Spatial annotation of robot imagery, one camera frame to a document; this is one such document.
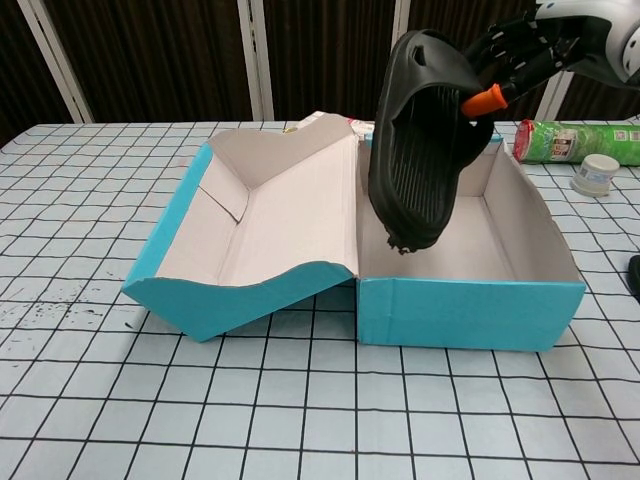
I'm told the white gold snack package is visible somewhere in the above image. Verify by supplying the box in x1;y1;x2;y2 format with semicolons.
344;117;377;147

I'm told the light blue shoe box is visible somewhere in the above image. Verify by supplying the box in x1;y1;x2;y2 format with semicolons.
122;113;586;346

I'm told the small white jar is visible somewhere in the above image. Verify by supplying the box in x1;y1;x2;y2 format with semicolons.
571;153;619;197

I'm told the green chips can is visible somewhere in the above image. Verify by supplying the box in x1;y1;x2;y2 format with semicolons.
514;118;640;165

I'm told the dark folding screen white frame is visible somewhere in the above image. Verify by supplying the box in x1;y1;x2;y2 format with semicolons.
0;0;640;124

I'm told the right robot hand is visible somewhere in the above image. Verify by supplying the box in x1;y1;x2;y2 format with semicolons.
462;0;640;119

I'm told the black rubber slipper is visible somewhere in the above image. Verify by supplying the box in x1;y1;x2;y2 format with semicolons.
368;28;494;254
626;253;640;304

